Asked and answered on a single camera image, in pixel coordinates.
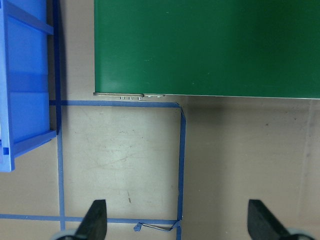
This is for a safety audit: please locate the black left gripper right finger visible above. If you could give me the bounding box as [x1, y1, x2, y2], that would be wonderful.
[247, 199, 300, 240]

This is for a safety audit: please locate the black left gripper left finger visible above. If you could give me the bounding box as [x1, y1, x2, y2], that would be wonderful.
[73, 199, 107, 240]

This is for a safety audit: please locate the blue left plastic bin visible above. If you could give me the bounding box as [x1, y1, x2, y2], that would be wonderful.
[0, 0, 56, 173]

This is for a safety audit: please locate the green conveyor belt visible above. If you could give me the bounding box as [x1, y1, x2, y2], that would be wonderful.
[94, 0, 320, 99]

